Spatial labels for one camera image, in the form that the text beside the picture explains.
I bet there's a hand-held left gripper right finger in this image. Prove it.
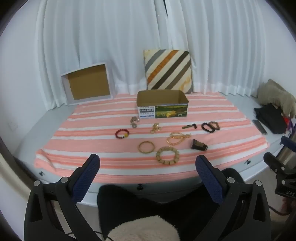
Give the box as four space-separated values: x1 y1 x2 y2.
195 155 271 241

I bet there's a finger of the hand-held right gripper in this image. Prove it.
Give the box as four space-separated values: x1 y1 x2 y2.
280 136 296 154
264 152 295 179

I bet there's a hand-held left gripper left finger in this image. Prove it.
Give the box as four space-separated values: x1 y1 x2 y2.
24 153 101 241

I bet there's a dark brown wooden cuff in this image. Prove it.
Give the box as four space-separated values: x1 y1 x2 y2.
191 138 208 151

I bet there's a dark bead bracelet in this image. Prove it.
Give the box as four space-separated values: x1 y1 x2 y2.
201 122 214 133

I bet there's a gold chain necklace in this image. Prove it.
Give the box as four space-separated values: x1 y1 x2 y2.
166 131 192 146

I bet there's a wooden block bracelet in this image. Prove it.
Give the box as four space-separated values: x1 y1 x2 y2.
156 147 180 165

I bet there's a red bead bracelet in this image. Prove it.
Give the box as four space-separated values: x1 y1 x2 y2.
115 129 129 140

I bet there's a gold bangle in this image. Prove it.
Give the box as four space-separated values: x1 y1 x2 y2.
138 141 155 153

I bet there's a printed cardboard box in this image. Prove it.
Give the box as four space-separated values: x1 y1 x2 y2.
136 90 189 120

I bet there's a red and purple cloth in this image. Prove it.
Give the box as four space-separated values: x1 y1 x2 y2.
283 116 296 136

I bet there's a black cloth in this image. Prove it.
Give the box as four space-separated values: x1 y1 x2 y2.
254 103 288 135

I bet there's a pink striped blanket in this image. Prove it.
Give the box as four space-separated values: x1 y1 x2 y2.
34 91 270 184

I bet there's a white platform bench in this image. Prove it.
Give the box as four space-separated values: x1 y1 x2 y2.
14 91 296 204

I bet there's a person's white fleece garment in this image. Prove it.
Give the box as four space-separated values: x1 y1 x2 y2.
109 215 180 241

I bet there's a white cardboard box lid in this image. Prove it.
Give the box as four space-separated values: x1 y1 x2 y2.
60 61 114 106

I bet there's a white curtain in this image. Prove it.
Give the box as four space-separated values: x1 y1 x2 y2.
35 0 167 112
165 0 267 97

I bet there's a striped throw pillow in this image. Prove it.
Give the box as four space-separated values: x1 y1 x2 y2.
143 49 193 94

